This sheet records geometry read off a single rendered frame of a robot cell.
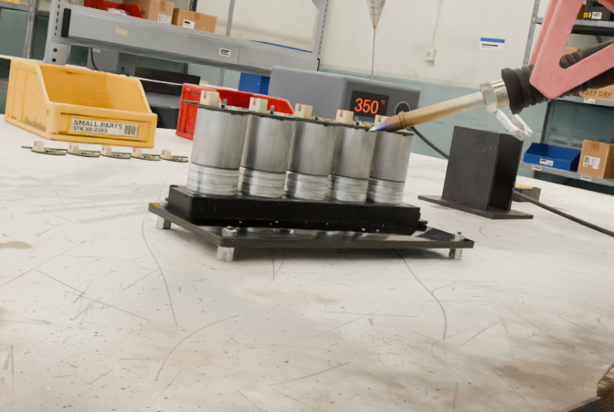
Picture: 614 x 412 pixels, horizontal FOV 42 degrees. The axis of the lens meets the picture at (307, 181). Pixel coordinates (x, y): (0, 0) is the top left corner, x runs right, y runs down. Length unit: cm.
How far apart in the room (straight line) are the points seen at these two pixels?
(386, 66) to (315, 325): 610
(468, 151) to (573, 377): 40
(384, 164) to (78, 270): 20
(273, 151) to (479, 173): 29
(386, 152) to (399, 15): 592
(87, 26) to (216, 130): 265
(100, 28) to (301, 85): 216
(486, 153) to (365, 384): 44
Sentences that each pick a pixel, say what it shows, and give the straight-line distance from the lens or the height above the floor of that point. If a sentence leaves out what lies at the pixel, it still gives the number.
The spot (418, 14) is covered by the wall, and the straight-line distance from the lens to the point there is 625.
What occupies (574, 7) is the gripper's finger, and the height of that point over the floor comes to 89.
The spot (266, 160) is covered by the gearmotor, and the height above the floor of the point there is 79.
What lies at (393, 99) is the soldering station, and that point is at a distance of 91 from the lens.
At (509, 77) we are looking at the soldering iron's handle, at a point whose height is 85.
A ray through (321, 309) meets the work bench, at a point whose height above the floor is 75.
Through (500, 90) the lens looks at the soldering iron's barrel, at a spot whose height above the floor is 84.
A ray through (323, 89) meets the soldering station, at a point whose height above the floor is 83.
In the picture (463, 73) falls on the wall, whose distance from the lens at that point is 593.
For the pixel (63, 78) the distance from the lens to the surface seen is 82.
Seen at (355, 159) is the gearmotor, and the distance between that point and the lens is 43.
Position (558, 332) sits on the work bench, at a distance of 33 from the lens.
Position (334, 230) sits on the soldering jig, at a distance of 39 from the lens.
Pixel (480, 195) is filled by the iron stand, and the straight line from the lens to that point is 66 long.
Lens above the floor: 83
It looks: 7 degrees down
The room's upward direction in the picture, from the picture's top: 9 degrees clockwise
